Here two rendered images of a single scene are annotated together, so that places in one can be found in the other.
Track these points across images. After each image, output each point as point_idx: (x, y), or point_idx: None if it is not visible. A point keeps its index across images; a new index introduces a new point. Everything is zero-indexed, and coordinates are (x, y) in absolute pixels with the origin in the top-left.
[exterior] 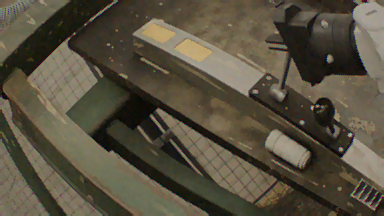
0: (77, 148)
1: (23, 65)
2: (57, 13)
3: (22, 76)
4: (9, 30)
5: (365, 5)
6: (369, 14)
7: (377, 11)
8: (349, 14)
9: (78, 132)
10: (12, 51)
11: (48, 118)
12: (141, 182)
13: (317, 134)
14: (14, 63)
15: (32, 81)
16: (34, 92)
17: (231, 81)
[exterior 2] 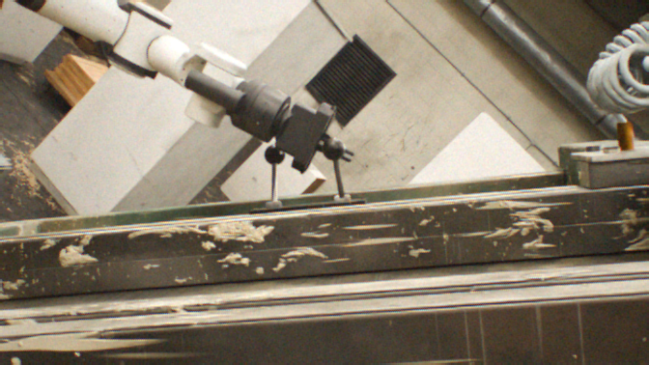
0: (430, 182)
1: (567, 176)
2: (578, 151)
3: (546, 173)
4: (608, 141)
5: (233, 59)
6: (226, 54)
7: (217, 50)
8: (254, 79)
9: (440, 182)
10: (563, 146)
11: (473, 179)
12: (376, 188)
13: (290, 205)
14: (563, 161)
15: (528, 175)
16: (512, 176)
17: (386, 202)
